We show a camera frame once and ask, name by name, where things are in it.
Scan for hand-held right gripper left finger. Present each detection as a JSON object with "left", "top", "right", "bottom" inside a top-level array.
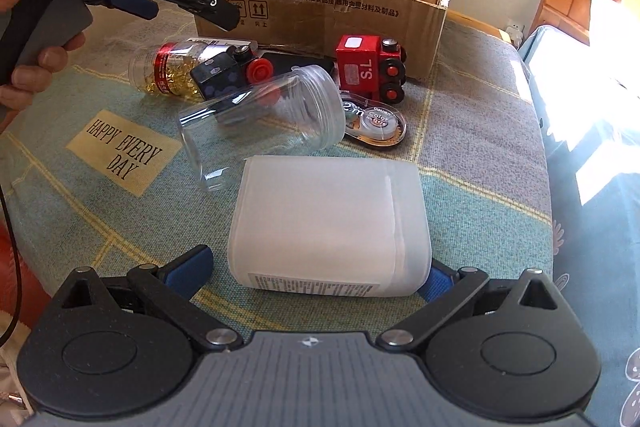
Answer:
[{"left": 50, "top": 244, "right": 246, "bottom": 353}]

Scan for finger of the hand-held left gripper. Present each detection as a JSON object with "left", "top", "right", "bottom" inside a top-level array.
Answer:
[
  {"left": 102, "top": 0, "right": 160, "bottom": 20},
  {"left": 167, "top": 0, "right": 241, "bottom": 32}
]

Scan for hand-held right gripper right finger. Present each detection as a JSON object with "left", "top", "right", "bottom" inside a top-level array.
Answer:
[{"left": 377, "top": 259, "right": 571, "bottom": 353}]

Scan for capsule bottle with red label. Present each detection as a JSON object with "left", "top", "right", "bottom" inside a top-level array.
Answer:
[{"left": 128, "top": 38, "right": 241, "bottom": 98}]

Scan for black device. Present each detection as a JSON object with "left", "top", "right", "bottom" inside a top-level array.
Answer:
[{"left": 260, "top": 49, "right": 337, "bottom": 80}]

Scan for brown cardboard box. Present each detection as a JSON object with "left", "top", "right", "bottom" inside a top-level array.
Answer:
[{"left": 195, "top": 0, "right": 452, "bottom": 82}]

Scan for white translucent plastic box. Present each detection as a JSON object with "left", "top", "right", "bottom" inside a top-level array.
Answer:
[{"left": 227, "top": 154, "right": 433, "bottom": 299}]

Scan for clear plastic jar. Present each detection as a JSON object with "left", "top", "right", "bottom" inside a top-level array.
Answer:
[{"left": 179, "top": 64, "right": 347, "bottom": 192}]

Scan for red fidget cube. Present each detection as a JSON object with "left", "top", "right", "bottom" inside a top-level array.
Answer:
[{"left": 334, "top": 34, "right": 408, "bottom": 105}]

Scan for correction tape dispenser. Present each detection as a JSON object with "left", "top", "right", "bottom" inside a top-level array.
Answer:
[{"left": 340, "top": 97, "right": 408, "bottom": 148}]

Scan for person's left hand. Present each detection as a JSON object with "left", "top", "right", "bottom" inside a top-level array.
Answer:
[{"left": 0, "top": 32, "right": 87, "bottom": 132}]

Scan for checked grey teal cloth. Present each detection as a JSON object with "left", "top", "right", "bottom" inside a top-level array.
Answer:
[{"left": 0, "top": 2, "right": 556, "bottom": 358}]

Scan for red patterned cloth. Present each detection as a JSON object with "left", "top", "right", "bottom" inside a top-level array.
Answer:
[{"left": 0, "top": 222, "right": 51, "bottom": 323}]

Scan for black cable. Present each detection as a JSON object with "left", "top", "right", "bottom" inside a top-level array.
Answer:
[{"left": 0, "top": 184, "right": 23, "bottom": 348}]

